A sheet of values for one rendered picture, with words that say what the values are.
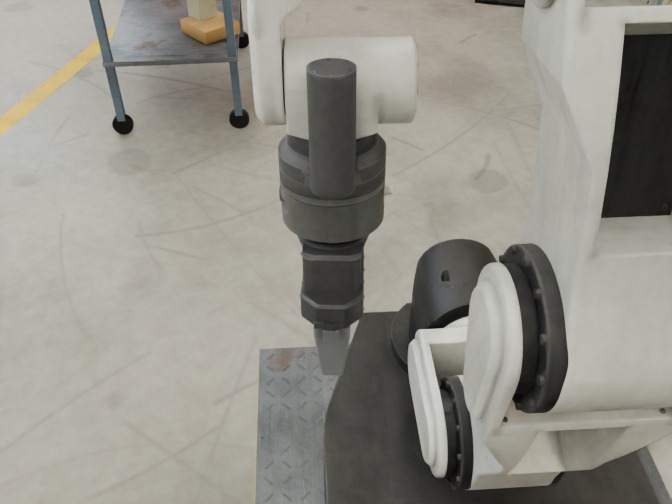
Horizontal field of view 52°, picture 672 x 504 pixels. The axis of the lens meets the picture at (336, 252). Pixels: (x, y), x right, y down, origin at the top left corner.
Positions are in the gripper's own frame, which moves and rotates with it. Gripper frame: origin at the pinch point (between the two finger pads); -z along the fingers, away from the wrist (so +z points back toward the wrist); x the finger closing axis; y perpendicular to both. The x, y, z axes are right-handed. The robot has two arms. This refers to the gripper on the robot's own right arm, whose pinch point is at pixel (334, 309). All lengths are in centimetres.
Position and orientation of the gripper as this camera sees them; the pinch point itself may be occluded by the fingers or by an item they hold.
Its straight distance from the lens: 66.0
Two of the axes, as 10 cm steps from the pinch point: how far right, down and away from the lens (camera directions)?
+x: -0.3, 5.9, -8.1
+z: -0.1, -8.1, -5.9
